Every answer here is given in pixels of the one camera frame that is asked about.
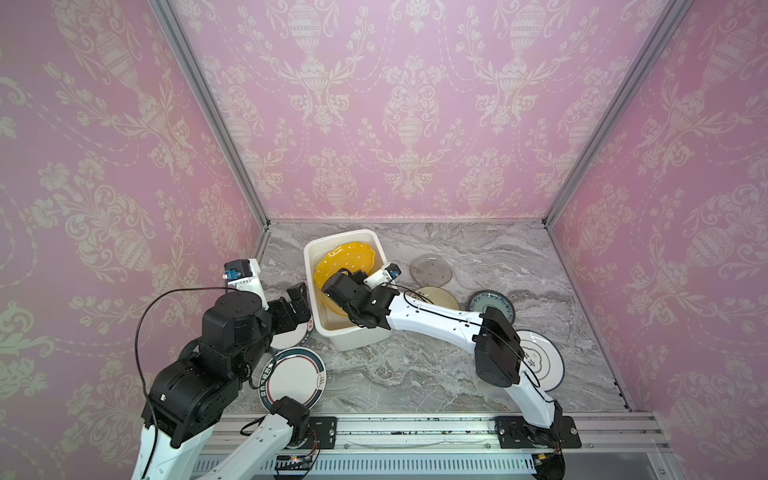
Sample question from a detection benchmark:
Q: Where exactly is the white plate green red rim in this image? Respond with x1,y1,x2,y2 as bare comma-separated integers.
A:
258,347,327,410

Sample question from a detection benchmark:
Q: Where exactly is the small blue patterned plate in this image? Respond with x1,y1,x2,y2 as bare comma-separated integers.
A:
467,290,516,324

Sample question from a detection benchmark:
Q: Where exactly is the clear glass plate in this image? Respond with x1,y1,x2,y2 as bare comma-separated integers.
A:
409,253,453,287

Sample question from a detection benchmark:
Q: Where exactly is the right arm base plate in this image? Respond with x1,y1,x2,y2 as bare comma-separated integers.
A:
493,416,582,449

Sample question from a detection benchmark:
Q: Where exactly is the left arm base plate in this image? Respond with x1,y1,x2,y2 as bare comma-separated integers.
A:
253,416,338,451

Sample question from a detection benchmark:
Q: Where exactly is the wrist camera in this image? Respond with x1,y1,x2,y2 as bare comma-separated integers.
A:
363,263,401,289
223,258,268,309

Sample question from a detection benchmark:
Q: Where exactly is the left aluminium corner post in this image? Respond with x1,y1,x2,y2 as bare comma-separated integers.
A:
149,0,269,231

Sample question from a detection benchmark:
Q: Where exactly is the aluminium corner post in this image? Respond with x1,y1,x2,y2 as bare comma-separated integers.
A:
542,0,692,232
149,0,269,231

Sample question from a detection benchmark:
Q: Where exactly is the cream willow pattern plate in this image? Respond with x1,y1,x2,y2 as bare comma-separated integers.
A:
416,286,460,310

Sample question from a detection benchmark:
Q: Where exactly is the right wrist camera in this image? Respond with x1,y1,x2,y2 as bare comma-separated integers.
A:
363,263,401,289

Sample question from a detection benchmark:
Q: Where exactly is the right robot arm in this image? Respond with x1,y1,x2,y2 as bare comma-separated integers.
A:
321,269,563,449

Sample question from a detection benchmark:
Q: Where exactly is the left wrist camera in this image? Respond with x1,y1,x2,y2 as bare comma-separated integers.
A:
223,258,268,309

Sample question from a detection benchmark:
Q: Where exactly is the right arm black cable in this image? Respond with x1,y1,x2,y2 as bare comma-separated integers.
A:
395,285,544,388

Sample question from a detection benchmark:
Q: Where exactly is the white plate dark green rim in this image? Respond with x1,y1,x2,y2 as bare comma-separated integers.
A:
270,317,314,351

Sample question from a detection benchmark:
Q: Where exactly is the right aluminium corner post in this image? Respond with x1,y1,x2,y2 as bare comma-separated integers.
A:
542,0,692,232

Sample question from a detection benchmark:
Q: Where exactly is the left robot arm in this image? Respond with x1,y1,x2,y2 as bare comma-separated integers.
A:
138,283,310,479

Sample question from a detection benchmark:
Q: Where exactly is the yellow polka dot plate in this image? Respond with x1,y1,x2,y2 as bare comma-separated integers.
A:
312,242,376,318

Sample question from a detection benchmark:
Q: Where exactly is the white plastic bin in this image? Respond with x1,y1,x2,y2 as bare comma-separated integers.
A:
304,229,391,351

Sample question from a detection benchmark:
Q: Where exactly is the white plate blue rim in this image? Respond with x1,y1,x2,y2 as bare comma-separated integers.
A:
517,330,565,392

